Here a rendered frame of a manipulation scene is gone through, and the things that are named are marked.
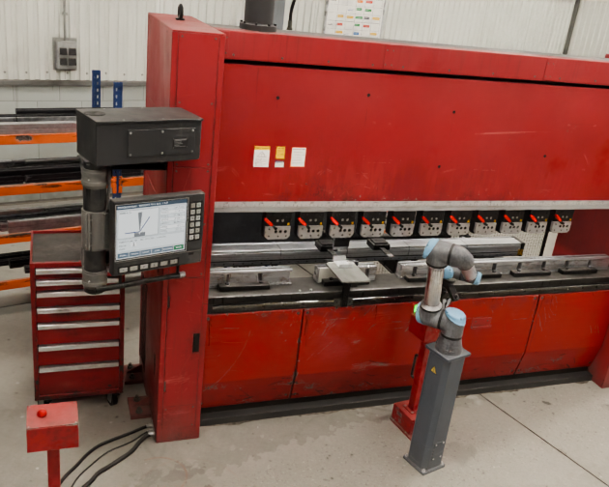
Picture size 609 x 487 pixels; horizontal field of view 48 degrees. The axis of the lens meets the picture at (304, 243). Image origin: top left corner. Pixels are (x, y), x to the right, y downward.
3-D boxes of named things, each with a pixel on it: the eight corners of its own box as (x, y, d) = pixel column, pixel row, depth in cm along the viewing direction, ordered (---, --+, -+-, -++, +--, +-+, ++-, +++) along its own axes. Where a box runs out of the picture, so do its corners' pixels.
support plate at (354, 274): (341, 283, 391) (341, 281, 391) (325, 264, 414) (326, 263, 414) (370, 281, 398) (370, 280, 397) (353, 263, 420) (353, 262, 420)
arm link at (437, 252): (438, 334, 374) (450, 250, 344) (412, 326, 380) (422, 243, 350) (445, 322, 383) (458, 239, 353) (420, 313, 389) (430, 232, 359)
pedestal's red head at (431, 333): (423, 343, 405) (428, 316, 399) (407, 329, 418) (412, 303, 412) (449, 338, 415) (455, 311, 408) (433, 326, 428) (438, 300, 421)
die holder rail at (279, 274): (208, 288, 393) (209, 272, 389) (206, 283, 398) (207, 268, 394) (291, 284, 410) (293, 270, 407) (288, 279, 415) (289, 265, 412)
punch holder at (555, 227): (550, 233, 460) (557, 210, 454) (542, 228, 467) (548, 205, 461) (568, 232, 465) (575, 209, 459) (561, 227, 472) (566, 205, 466)
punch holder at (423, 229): (419, 236, 425) (423, 211, 419) (413, 231, 433) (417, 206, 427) (440, 235, 431) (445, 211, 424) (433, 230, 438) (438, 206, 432)
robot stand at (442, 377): (445, 467, 406) (471, 353, 377) (422, 475, 396) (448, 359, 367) (423, 448, 419) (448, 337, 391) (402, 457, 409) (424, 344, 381)
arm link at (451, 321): (459, 341, 368) (464, 318, 363) (435, 332, 373) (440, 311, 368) (465, 331, 378) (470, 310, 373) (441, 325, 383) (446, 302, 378)
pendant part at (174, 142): (94, 306, 312) (94, 121, 280) (74, 284, 330) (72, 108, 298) (193, 287, 341) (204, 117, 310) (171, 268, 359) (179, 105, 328)
